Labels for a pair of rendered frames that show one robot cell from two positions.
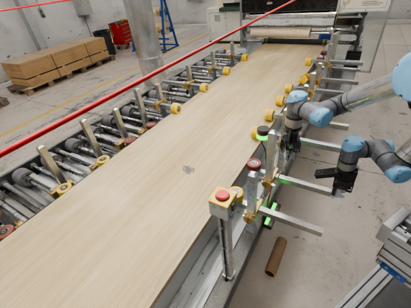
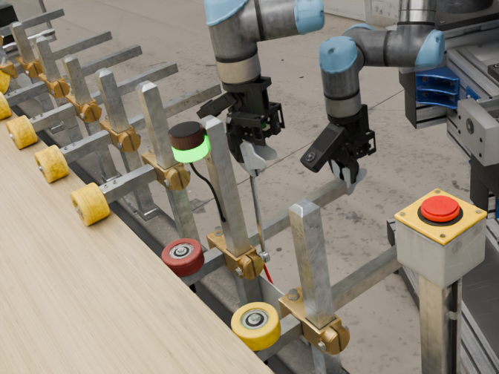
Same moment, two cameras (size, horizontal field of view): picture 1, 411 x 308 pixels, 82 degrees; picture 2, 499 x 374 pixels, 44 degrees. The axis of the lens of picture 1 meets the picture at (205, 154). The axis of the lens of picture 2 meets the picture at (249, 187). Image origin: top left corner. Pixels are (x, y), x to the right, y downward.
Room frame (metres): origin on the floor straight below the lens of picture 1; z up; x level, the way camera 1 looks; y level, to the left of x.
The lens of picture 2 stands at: (0.45, 0.53, 1.65)
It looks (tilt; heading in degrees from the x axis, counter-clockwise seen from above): 33 degrees down; 297
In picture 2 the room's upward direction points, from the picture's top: 12 degrees counter-clockwise
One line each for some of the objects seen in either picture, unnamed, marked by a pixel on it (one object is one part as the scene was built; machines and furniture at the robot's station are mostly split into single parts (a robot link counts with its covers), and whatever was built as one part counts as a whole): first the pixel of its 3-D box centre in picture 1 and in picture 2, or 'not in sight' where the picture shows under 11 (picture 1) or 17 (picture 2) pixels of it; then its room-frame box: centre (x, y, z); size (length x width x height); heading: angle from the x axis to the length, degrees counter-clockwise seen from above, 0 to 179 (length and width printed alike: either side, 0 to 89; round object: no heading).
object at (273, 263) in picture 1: (276, 256); not in sight; (0.93, -0.44, 0.04); 0.30 x 0.08 x 0.08; 145
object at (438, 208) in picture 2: (222, 195); (439, 211); (0.51, -0.04, 1.22); 0.04 x 0.04 x 0.02
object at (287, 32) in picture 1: (294, 32); not in sight; (3.38, -1.37, 1.05); 1.43 x 0.12 x 0.12; 55
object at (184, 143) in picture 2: (263, 130); (186, 135); (0.96, -0.29, 1.16); 0.06 x 0.06 x 0.02
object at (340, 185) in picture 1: (344, 177); (348, 133); (0.77, -0.63, 0.96); 0.09 x 0.08 x 0.12; 55
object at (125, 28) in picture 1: (123, 34); not in sight; (9.11, 2.27, 0.41); 0.76 x 0.48 x 0.81; 155
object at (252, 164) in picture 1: (253, 169); (187, 270); (1.02, -0.27, 0.85); 0.08 x 0.08 x 0.11
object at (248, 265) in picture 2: (269, 177); (234, 254); (0.95, -0.34, 0.85); 0.14 x 0.06 x 0.05; 145
